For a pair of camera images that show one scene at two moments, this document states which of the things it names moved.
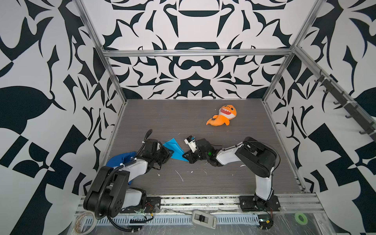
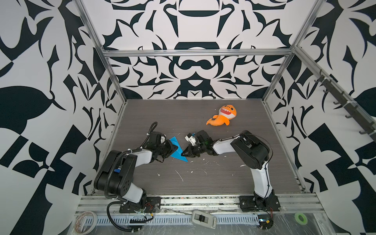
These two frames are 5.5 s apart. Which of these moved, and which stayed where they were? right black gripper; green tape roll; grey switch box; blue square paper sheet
Moved: right black gripper
Stayed: grey switch box; blue square paper sheet; green tape roll
